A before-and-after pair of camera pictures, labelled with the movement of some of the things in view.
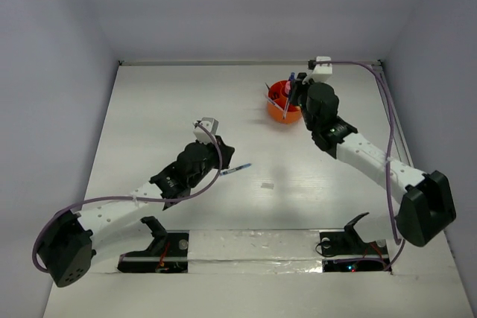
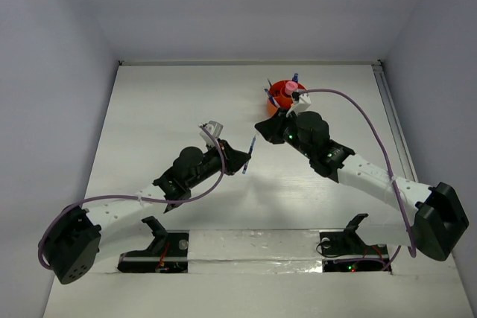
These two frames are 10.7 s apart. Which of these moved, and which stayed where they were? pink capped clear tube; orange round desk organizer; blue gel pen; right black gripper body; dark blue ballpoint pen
Moved: right black gripper body; blue gel pen; dark blue ballpoint pen
Stayed: pink capped clear tube; orange round desk organizer
